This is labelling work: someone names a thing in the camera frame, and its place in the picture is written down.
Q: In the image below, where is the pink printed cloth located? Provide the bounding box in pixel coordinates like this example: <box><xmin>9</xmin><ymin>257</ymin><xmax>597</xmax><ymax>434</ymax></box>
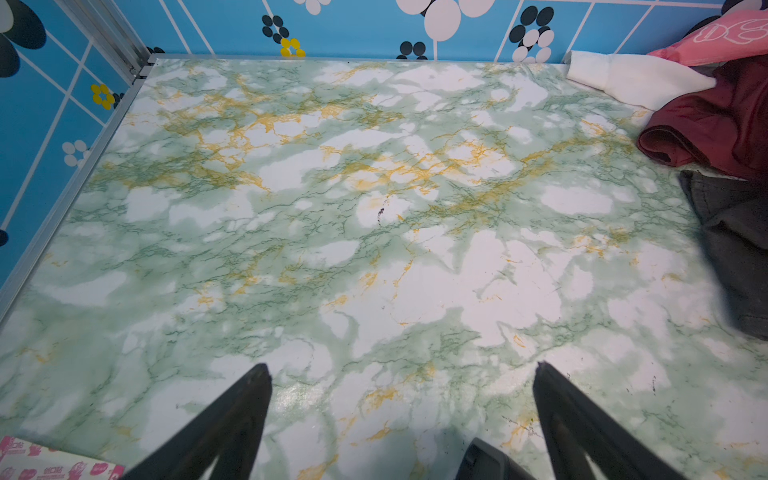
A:
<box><xmin>649</xmin><ymin>10</ymin><xmax>768</xmax><ymax>67</ymax></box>

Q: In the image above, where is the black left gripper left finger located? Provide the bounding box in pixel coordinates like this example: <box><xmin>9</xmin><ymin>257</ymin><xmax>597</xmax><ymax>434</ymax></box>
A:
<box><xmin>124</xmin><ymin>363</ymin><xmax>272</xmax><ymax>479</ymax></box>

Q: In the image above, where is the dark grey cloth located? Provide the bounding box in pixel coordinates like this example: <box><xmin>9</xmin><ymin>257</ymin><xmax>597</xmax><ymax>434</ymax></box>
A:
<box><xmin>679</xmin><ymin>170</ymin><xmax>767</xmax><ymax>340</ymax></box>

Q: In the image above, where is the maroon cloth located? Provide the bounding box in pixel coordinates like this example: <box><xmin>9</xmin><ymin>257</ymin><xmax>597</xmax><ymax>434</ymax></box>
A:
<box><xmin>637</xmin><ymin>55</ymin><xmax>767</xmax><ymax>182</ymax></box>

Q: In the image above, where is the white cloth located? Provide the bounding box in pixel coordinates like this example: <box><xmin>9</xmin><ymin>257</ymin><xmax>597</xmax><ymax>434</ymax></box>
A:
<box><xmin>566</xmin><ymin>51</ymin><xmax>716</xmax><ymax>111</ymax></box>

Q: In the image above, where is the pink white packet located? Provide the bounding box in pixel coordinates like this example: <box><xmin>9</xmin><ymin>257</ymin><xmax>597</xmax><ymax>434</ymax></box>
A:
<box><xmin>1</xmin><ymin>436</ymin><xmax>125</xmax><ymax>480</ymax></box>

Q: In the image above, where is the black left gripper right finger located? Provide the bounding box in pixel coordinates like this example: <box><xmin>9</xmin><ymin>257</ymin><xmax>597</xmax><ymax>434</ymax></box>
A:
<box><xmin>533</xmin><ymin>362</ymin><xmax>683</xmax><ymax>479</ymax></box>

